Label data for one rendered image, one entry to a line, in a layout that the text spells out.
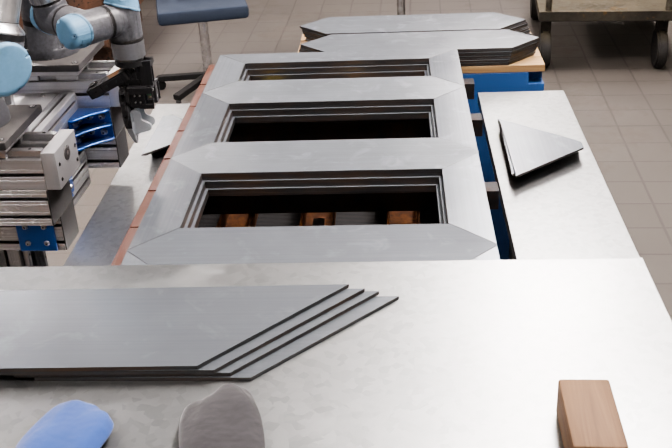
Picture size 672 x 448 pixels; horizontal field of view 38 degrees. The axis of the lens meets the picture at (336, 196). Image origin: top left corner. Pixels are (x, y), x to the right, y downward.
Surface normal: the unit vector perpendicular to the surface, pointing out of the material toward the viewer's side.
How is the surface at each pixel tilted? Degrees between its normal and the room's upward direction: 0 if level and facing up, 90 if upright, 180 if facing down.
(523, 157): 0
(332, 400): 0
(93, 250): 0
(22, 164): 90
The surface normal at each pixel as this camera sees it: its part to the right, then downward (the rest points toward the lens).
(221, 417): 0.09, -0.91
